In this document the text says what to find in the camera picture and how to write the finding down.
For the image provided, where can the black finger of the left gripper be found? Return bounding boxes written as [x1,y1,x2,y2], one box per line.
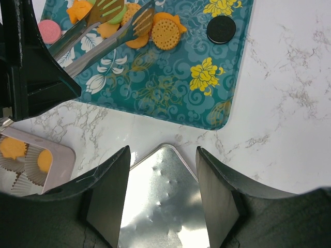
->
[15,1,81,120]

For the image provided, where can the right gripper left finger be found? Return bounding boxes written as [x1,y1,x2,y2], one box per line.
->
[43,145,131,248]

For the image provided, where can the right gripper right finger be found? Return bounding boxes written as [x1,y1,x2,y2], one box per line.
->
[195,146,295,247]

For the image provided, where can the orange cookie small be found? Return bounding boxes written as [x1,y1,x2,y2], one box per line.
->
[37,149,53,173]

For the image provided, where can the metal tongs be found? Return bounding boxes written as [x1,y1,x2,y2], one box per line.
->
[48,0,156,78]

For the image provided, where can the round dotted orange cookie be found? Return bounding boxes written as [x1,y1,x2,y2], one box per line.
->
[152,19,180,51]

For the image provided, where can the pink cookie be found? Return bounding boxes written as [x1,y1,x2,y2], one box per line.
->
[38,20,62,44]

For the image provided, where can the square metal tin lid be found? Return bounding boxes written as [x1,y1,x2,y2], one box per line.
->
[118,143,210,247]

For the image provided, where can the square cookie tin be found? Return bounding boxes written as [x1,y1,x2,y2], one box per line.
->
[1,128,76,197]

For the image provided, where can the orange flower cookie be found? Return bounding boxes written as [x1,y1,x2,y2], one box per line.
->
[67,1,93,24]

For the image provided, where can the green cookie right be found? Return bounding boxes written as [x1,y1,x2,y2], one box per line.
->
[107,5,127,24]

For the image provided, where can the teal floral tray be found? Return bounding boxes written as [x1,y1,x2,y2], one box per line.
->
[76,1,253,130]

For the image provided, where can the orange fish cookie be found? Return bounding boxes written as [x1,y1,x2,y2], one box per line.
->
[153,12,187,34]

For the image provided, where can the black cookie right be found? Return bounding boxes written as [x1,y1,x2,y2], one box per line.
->
[206,15,236,44]

